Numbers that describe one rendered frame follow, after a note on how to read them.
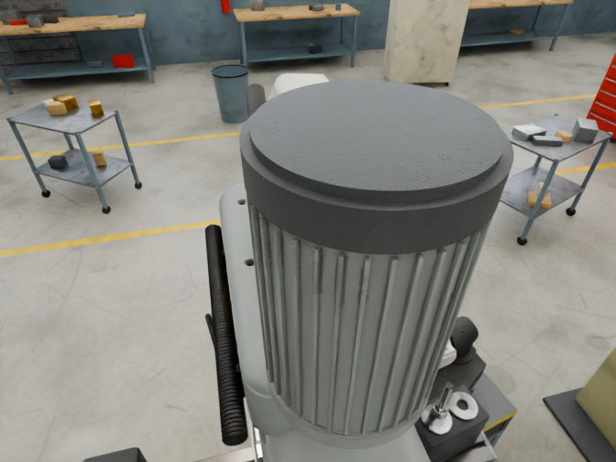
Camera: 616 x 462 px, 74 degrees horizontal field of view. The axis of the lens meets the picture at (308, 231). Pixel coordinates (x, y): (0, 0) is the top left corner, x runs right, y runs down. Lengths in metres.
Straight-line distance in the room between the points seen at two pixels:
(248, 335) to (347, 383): 0.22
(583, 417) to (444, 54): 5.37
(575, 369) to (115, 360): 2.96
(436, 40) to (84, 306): 5.75
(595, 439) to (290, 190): 2.81
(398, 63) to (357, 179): 6.62
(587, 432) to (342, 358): 2.67
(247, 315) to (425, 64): 6.56
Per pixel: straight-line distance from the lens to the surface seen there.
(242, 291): 0.62
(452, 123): 0.33
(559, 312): 3.55
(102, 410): 2.90
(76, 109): 4.46
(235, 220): 0.75
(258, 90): 0.77
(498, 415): 2.36
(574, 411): 3.02
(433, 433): 1.39
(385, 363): 0.36
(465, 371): 2.22
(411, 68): 6.94
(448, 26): 6.94
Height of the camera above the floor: 2.34
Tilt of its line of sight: 39 degrees down
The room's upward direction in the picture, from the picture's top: straight up
